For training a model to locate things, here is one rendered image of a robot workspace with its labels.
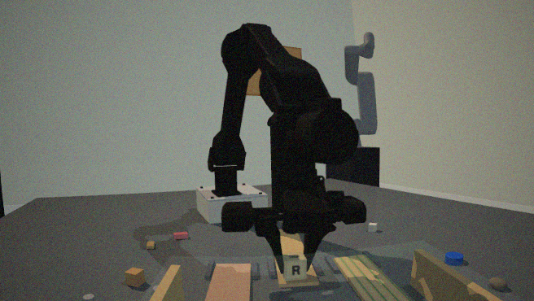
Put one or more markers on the blue short cylinder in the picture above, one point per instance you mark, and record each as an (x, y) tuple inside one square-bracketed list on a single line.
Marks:
[(457, 256)]

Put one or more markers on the small pink block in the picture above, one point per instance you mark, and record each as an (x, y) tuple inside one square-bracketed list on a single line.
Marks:
[(181, 235)]

